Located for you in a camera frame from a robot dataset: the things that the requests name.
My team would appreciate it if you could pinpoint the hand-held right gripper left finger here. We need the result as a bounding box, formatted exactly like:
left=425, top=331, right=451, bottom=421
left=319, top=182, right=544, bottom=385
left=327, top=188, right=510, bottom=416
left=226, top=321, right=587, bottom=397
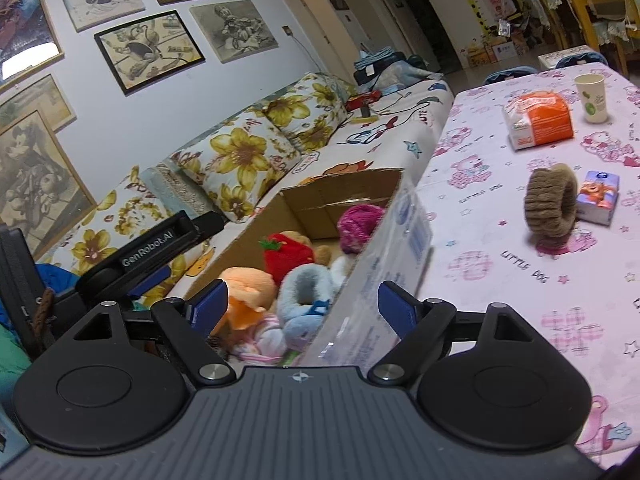
left=70, top=280, right=238, bottom=386

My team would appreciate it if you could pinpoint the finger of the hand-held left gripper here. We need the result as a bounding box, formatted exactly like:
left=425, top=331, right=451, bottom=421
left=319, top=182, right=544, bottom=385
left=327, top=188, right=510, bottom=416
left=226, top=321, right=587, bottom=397
left=127, top=266, right=172, bottom=297
left=190, top=211, right=226, bottom=246

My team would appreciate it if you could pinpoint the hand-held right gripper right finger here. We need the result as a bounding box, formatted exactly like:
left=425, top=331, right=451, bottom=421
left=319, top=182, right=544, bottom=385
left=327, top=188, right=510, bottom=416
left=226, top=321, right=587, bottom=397
left=368, top=281, right=561, bottom=386

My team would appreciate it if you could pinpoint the pink yarn hat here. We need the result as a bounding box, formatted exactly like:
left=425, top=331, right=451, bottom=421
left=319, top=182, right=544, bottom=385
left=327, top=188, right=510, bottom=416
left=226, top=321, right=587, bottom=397
left=337, top=204, right=388, bottom=256

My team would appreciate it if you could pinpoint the brown teddy bear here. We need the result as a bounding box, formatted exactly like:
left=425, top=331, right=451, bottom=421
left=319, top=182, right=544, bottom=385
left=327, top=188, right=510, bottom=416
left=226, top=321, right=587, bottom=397
left=258, top=230, right=333, bottom=286

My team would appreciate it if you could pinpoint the cardboard box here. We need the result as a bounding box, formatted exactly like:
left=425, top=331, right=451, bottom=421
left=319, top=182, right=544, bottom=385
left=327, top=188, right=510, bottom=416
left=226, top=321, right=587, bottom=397
left=172, top=167, right=434, bottom=368

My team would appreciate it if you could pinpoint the floral sofa cushion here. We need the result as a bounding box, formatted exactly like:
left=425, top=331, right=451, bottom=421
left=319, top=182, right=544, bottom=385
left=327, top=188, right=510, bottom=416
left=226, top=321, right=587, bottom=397
left=170, top=110, right=311, bottom=224
left=265, top=72, right=359, bottom=154
left=50, top=180, right=211, bottom=307

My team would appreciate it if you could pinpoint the peach orange plush toy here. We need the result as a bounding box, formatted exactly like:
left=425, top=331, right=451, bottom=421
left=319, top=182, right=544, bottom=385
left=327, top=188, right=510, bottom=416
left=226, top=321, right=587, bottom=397
left=217, top=266, right=279, bottom=332

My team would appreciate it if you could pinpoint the teal textured pillow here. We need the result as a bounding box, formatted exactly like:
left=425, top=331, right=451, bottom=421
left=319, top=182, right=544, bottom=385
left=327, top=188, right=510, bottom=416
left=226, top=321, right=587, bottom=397
left=140, top=165, right=222, bottom=217

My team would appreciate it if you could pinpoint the pink white striped cloth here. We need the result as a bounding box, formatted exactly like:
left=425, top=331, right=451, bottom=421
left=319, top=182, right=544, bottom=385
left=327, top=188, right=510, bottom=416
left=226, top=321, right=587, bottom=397
left=230, top=312, right=289, bottom=362

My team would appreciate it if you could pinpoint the blue plush toy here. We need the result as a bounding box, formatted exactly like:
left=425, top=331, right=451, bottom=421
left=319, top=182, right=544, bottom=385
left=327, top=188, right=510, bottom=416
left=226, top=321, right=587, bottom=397
left=277, top=264, right=334, bottom=352

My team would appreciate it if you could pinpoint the blue cloth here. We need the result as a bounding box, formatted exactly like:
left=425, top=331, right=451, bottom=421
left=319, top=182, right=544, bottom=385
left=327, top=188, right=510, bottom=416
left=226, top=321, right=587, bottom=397
left=34, top=261, right=82, bottom=292

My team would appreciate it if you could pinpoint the pink printed tablecloth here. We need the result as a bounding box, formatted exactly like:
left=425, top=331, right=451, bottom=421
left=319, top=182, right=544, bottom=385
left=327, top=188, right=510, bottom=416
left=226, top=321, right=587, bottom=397
left=400, top=62, right=640, bottom=468

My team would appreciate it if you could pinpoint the mouse cartoon picture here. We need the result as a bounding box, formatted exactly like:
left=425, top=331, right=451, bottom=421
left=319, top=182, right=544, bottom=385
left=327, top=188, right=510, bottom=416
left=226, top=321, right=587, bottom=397
left=0, top=110, right=97, bottom=261

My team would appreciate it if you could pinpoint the green cloth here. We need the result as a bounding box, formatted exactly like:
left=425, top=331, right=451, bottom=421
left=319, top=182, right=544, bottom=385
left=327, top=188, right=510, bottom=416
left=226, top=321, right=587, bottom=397
left=0, top=327, right=34, bottom=412

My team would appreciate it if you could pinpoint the sofa with cartoon cover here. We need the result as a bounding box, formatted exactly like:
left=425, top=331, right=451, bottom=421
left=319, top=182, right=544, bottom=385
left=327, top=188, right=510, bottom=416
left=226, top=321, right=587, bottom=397
left=35, top=72, right=456, bottom=311

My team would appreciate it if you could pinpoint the brown knitted headband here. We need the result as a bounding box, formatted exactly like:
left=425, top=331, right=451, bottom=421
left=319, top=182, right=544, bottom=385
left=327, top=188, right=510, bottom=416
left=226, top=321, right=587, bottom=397
left=523, top=163, right=580, bottom=241

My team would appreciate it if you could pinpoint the pale framed picture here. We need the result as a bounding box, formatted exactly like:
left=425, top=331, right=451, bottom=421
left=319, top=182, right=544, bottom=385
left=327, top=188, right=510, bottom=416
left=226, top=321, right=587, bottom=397
left=0, top=74, right=77, bottom=134

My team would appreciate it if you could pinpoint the black framed cartoon picture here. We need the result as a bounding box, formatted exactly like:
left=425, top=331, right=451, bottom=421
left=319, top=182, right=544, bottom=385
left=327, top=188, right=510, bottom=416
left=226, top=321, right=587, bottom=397
left=94, top=10, right=206, bottom=96

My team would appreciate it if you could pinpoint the red black device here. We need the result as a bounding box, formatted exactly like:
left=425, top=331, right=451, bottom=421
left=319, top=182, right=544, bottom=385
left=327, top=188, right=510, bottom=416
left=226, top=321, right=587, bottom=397
left=345, top=91, right=384, bottom=114

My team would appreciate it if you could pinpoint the grey duck sketch picture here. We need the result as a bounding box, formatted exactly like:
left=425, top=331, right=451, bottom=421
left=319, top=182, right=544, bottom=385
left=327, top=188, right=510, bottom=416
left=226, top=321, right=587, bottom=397
left=189, top=0, right=279, bottom=64

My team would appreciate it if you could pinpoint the blue tissue packet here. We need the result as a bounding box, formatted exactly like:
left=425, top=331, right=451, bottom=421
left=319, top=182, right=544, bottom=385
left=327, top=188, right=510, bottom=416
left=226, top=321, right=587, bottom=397
left=575, top=170, right=621, bottom=226

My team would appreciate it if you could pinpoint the pile of clothes and bags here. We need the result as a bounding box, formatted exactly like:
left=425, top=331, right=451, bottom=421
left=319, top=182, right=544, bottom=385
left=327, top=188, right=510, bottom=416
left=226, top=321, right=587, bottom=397
left=352, top=47, right=446, bottom=94

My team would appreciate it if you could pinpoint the orange tissue pack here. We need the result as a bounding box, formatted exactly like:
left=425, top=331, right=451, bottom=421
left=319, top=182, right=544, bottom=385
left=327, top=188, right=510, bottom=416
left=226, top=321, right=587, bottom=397
left=502, top=91, right=575, bottom=151

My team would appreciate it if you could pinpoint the colourful wood framed picture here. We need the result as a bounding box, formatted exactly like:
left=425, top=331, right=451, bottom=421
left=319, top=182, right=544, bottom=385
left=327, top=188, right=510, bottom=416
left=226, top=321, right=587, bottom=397
left=0, top=0, right=65, bottom=92

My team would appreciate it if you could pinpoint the blue chair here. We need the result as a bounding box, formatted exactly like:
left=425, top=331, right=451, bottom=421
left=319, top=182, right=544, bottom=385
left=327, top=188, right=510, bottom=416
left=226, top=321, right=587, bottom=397
left=555, top=52, right=609, bottom=69
left=482, top=66, right=541, bottom=86

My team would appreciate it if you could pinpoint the stack of cartons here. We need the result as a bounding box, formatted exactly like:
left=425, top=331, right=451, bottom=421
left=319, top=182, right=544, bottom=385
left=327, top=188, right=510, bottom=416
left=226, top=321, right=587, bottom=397
left=465, top=35, right=531, bottom=69

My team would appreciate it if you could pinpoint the white paper cup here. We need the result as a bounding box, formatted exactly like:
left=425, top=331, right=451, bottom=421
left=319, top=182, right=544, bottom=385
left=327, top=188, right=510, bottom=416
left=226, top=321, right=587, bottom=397
left=573, top=73, right=610, bottom=124

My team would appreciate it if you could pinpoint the yellow black height chart sticker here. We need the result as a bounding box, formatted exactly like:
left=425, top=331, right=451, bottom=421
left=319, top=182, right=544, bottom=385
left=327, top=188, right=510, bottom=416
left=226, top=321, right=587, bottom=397
left=446, top=0, right=494, bottom=42

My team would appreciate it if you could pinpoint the brown braided cord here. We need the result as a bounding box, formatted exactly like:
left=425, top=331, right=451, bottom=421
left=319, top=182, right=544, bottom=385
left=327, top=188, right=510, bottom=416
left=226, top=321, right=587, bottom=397
left=31, top=287, right=56, bottom=356

